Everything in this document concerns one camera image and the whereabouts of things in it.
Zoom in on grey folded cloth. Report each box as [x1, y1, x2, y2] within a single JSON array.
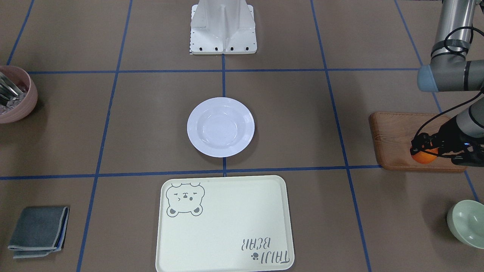
[[8, 206, 70, 259]]

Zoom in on metal scoop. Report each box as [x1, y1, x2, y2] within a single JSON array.
[[0, 73, 26, 107]]

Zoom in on pink bowl with ice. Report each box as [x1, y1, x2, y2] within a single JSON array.
[[0, 65, 38, 124]]

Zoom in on green ceramic bowl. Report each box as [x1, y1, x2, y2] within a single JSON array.
[[446, 200, 484, 249]]

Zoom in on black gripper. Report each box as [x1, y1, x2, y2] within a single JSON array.
[[410, 117, 484, 167]]

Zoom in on wooden brown tray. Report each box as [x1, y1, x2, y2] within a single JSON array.
[[369, 112, 467, 173]]

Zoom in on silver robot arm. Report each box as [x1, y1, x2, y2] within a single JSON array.
[[410, 0, 484, 167]]

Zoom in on cream bear tray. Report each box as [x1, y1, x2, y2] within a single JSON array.
[[155, 175, 295, 272]]

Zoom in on white round plate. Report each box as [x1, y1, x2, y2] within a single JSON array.
[[187, 97, 255, 158]]

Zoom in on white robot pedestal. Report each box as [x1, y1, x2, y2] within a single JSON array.
[[189, 0, 258, 55]]

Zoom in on orange fruit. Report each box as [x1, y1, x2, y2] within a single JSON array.
[[410, 148, 438, 165]]

